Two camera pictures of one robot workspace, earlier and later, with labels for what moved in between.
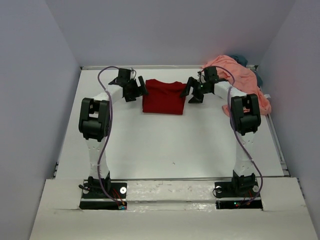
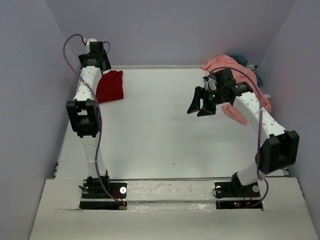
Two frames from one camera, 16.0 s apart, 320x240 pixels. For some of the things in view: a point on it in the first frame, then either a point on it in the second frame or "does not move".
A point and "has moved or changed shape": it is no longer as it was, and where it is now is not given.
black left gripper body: x=133 y=87 → x=106 y=66
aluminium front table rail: x=170 y=178 does not move
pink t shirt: x=239 y=77 does not move
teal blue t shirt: x=244 y=63 does not move
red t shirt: x=164 y=97 has moved or changed shape
